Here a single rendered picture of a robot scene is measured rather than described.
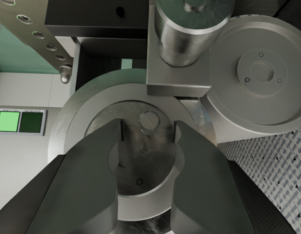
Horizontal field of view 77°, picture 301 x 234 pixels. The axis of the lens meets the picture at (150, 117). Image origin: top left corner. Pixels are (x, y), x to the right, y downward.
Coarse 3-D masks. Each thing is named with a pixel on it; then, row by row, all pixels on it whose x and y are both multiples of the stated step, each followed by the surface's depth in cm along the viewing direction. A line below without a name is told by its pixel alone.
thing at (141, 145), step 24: (96, 120) 15; (168, 120) 15; (120, 144) 14; (144, 144) 15; (168, 144) 14; (120, 168) 14; (144, 168) 14; (168, 168) 14; (120, 192) 14; (144, 192) 14
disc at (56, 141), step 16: (96, 80) 17; (112, 80) 17; (128, 80) 17; (144, 80) 17; (80, 96) 17; (176, 96) 17; (64, 112) 17; (192, 112) 17; (64, 128) 17; (208, 128) 17; (48, 144) 16; (48, 160) 16; (128, 224) 15; (144, 224) 15; (160, 224) 15
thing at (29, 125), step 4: (24, 116) 50; (28, 116) 50; (32, 116) 50; (36, 116) 50; (40, 116) 50; (24, 120) 49; (28, 120) 49; (32, 120) 49; (36, 120) 49; (40, 120) 49; (24, 124) 49; (28, 124) 49; (32, 124) 49; (36, 124) 49; (20, 128) 49; (24, 128) 49; (28, 128) 49; (32, 128) 49; (36, 128) 49
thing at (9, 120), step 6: (0, 114) 50; (6, 114) 50; (12, 114) 50; (18, 114) 50; (0, 120) 49; (6, 120) 49; (12, 120) 49; (0, 126) 49; (6, 126) 49; (12, 126) 49
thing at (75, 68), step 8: (80, 48) 19; (80, 56) 19; (88, 56) 21; (80, 64) 19; (88, 64) 21; (96, 64) 24; (104, 64) 28; (112, 64) 34; (120, 64) 42; (72, 72) 18; (80, 72) 19; (88, 72) 21; (96, 72) 24; (104, 72) 28; (72, 80) 18; (80, 80) 19; (88, 80) 21; (72, 88) 18
